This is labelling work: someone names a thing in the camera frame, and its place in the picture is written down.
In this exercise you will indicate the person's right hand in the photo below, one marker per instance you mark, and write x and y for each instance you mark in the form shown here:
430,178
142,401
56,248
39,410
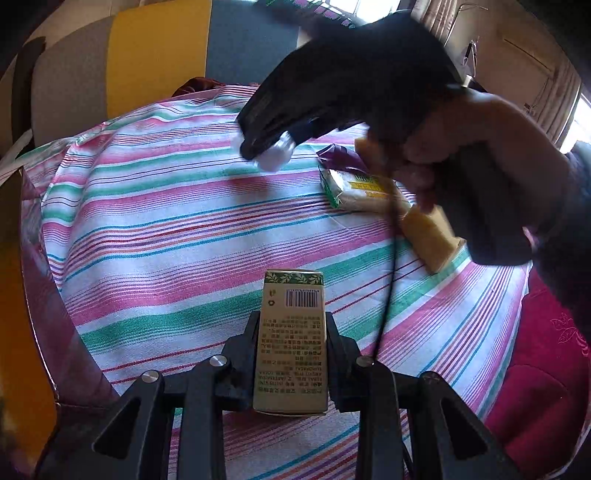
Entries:
485,138

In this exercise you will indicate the person's right forearm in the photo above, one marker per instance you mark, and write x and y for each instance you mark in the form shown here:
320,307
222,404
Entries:
568,240

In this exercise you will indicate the yellow sponge block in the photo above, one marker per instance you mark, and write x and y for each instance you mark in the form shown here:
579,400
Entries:
431,240

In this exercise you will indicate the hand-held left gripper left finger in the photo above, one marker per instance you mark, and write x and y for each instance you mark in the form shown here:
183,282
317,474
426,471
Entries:
242,364

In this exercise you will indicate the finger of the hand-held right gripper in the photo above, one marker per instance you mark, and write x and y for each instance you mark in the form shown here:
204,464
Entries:
268,120

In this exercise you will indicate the purple wrapper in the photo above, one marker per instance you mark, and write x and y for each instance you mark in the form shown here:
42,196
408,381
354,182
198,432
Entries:
339,157

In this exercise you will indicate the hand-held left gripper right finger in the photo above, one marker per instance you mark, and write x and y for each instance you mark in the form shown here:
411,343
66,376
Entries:
337,364

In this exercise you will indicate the dark red cloth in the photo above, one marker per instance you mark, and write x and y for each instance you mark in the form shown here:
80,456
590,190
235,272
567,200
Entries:
203,85

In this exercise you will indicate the gold hexagonal tray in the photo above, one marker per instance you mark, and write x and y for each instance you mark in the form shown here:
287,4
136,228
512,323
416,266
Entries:
23,323

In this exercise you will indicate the white tissue ball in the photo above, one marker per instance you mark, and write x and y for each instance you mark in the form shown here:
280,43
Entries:
277,157

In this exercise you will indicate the beige carton box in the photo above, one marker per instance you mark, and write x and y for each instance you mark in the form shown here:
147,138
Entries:
291,341

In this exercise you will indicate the striped tablecloth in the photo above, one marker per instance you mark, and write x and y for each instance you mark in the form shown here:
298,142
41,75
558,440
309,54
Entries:
175,221

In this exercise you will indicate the white packet green yellow label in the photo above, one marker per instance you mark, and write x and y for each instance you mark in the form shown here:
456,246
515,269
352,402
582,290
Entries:
364,191

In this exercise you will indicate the grey yellow blue sofa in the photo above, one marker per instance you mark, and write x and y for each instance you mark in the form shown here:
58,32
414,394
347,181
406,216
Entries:
138,60

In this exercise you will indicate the red embroidered cloth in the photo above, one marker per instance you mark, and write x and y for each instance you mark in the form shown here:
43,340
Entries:
545,360

